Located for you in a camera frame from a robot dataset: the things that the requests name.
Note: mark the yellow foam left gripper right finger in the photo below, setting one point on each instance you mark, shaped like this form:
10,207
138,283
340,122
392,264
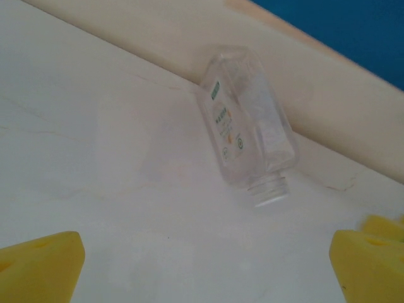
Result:
372,271

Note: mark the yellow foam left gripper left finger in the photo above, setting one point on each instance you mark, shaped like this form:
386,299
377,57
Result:
38,268

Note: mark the square clear bottle white label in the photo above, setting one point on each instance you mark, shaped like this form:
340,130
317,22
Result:
246,126

